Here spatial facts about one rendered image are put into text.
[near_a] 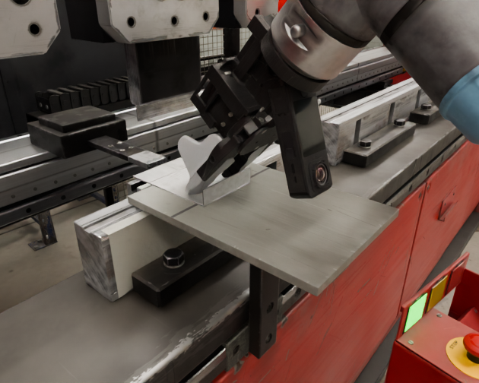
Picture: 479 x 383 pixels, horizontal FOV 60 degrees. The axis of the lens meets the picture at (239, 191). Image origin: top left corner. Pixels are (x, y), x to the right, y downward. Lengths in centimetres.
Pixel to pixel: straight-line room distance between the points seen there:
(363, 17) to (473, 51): 8
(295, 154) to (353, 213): 12
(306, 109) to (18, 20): 25
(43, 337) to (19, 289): 163
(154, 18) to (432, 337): 55
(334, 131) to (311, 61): 55
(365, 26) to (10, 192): 57
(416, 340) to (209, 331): 31
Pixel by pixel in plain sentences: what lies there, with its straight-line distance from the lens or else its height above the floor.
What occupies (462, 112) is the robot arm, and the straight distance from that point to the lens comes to 32.
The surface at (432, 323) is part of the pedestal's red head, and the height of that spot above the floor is 78.
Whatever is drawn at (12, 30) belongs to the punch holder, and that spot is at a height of 120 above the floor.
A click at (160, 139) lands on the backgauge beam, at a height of 95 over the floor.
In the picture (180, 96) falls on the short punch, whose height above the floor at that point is 110.
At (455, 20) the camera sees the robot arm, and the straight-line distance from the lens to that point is 31.
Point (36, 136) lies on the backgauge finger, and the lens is 76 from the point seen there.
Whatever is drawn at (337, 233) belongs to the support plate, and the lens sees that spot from 44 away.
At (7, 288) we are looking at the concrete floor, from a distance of 219.
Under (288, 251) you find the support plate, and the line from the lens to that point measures 40.
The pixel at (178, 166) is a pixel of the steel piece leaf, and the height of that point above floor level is 100.
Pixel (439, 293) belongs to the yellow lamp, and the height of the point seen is 81.
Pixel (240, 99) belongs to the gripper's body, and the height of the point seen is 113.
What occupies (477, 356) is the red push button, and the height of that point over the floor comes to 80.
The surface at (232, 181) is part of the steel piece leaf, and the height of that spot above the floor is 102.
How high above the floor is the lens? 123
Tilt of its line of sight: 26 degrees down
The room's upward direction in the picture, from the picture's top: straight up
